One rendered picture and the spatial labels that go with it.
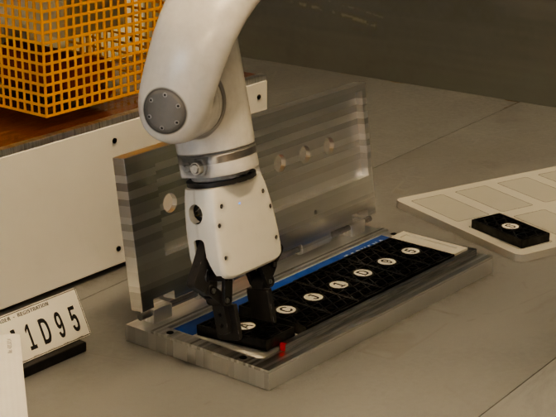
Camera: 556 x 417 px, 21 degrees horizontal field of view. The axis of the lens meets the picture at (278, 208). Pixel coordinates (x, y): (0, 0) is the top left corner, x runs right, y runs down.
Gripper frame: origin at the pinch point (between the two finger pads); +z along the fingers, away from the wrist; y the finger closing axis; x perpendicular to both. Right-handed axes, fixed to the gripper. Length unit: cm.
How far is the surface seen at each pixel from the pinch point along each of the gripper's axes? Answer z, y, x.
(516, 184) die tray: 2, 70, 8
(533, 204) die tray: 4, 63, 1
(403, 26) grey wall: -6, 224, 135
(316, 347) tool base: 4.3, 3.0, -6.7
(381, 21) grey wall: -8, 224, 142
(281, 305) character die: 1.4, 7.7, 1.4
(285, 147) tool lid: -13.6, 23.2, 10.4
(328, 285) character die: 1.5, 16.1, 1.2
